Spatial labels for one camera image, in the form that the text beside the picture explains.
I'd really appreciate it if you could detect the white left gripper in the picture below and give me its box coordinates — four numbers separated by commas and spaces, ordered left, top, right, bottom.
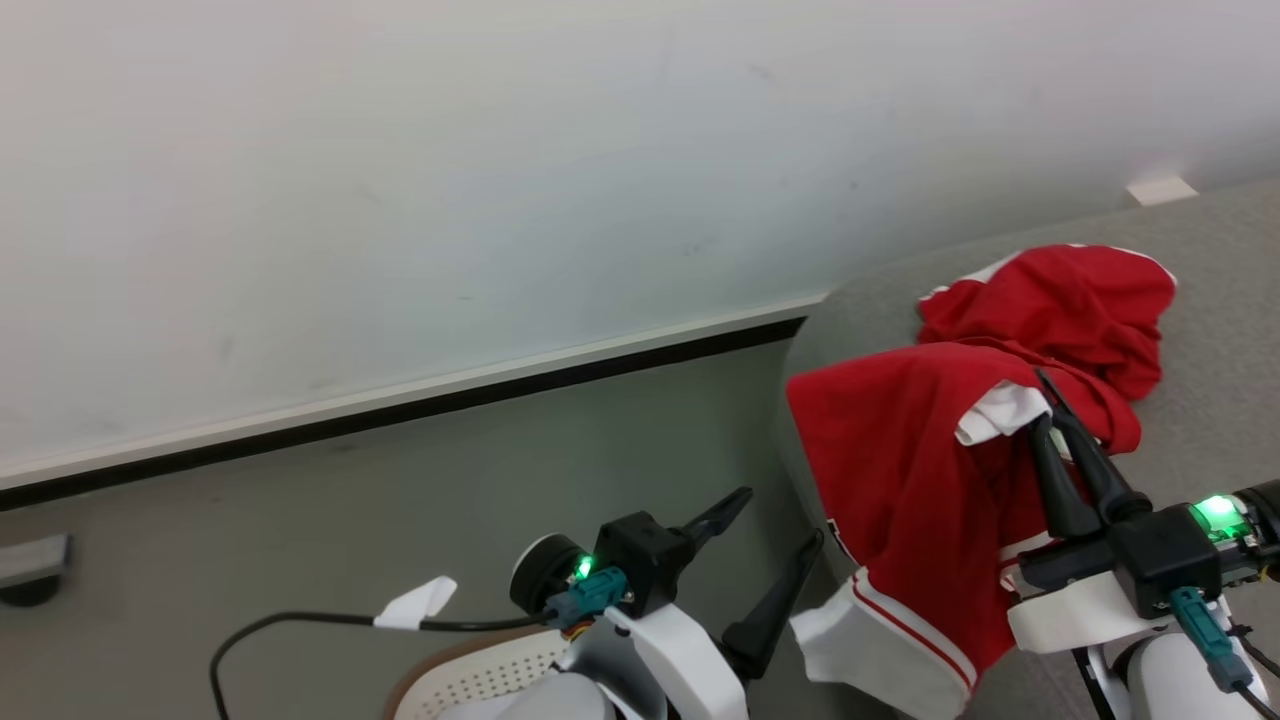
510, 486, 826, 720

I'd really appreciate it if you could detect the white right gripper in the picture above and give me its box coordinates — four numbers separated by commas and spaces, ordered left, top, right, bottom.
1007, 368, 1166, 657

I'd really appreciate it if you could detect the red and white garment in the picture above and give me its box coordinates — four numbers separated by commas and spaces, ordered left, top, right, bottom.
785, 243, 1179, 720

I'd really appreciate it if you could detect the grey fabric sofa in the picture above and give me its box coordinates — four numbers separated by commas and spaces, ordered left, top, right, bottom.
775, 175, 1280, 720

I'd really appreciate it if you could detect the white laundry basket brown rim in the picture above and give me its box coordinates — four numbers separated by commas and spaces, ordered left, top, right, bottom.
385, 628, 576, 720

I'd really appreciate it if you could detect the white and black baseboard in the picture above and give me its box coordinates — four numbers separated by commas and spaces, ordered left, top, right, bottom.
0, 293, 831, 513

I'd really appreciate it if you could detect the grey metal foot bar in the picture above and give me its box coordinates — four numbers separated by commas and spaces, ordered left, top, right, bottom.
0, 533, 73, 591

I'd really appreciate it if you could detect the teal connector cable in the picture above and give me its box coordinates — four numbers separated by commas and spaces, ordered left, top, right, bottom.
1170, 587, 1256, 693
545, 567, 629, 631

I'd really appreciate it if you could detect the white wall box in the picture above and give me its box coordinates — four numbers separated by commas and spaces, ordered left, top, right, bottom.
1126, 176, 1199, 207

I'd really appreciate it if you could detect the white cable tag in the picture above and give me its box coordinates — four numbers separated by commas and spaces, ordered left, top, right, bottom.
373, 575, 459, 633

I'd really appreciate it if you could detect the thin black cable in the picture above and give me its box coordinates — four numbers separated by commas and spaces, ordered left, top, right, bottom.
208, 610, 561, 720

